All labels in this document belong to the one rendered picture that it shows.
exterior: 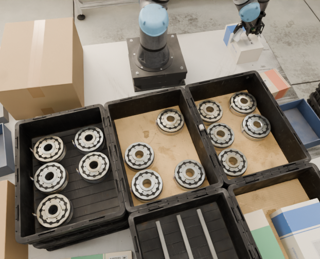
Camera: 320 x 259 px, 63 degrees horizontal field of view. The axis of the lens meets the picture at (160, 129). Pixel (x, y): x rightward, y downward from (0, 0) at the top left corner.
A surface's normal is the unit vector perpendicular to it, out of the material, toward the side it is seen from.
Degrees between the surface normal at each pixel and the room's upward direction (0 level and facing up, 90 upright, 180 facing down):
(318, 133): 90
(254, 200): 0
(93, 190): 0
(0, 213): 0
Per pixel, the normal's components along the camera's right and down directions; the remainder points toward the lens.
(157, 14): 0.04, -0.36
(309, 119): -0.95, 0.26
